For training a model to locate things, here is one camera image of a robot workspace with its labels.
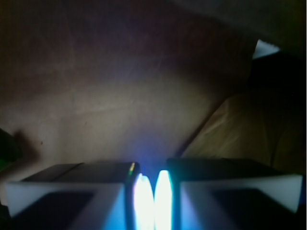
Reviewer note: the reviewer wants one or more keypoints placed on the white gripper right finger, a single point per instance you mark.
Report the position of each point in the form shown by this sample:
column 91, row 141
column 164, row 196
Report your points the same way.
column 234, row 194

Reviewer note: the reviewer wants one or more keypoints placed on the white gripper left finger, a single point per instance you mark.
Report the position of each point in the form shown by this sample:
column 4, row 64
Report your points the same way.
column 78, row 196

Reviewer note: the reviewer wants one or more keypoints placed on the brown paper bag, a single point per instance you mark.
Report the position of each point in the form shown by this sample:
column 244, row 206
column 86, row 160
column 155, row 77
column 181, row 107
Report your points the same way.
column 147, row 80

